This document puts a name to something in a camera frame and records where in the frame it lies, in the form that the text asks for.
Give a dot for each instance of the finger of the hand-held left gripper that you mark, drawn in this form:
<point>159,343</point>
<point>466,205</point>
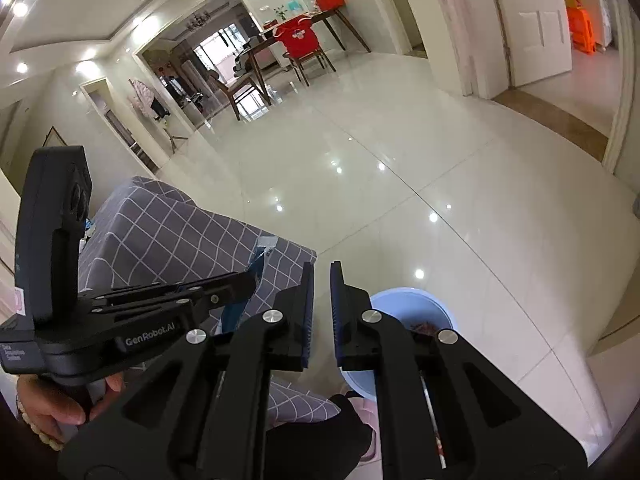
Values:
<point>225,292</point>
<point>145,310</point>

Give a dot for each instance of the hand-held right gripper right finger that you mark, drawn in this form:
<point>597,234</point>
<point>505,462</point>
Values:
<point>337,310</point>

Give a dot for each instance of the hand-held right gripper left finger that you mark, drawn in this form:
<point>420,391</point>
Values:
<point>307,310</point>

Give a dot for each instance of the blue white snack packet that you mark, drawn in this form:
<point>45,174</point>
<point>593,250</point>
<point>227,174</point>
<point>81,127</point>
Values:
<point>258,265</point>

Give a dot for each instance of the light blue plastic bucket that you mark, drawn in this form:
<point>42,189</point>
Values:
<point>395,305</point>

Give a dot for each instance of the red snack packet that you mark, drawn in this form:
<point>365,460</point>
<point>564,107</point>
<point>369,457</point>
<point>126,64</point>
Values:
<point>425,326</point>

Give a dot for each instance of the person's left hand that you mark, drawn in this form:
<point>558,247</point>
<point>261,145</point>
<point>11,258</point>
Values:
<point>50,405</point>

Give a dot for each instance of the grey checked tablecloth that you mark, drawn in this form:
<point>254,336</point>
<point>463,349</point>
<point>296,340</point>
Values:
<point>165,240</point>

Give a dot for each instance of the wooden coat stand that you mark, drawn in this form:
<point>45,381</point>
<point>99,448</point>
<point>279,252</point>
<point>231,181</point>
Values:
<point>172,135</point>

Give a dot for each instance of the pink white jacket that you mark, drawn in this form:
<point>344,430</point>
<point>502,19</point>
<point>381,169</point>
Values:
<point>141,97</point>

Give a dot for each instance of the wooden dining chair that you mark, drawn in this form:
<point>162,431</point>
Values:
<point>237,92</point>

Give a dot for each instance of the grey sofa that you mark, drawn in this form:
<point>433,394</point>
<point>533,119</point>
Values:
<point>243,64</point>

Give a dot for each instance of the wooden chair with shirt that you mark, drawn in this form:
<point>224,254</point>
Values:
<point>312,62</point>

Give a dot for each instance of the small black chandelier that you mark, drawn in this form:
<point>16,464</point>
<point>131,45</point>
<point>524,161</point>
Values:
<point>198,22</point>

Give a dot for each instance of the red shirt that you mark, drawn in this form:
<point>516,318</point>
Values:
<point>297,37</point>

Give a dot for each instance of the dark wooden dining table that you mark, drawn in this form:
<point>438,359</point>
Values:
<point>330,19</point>

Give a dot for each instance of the teal container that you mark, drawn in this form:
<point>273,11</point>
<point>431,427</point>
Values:
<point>294,6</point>

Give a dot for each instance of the white lace curtain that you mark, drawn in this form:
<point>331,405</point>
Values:
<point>460,20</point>

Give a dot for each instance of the white panel door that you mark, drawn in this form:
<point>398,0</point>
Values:
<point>535,15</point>

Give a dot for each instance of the orange plastic stool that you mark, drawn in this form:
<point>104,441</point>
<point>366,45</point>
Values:
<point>581,30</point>

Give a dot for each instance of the small framed wall picture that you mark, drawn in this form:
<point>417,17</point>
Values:
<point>54,136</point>

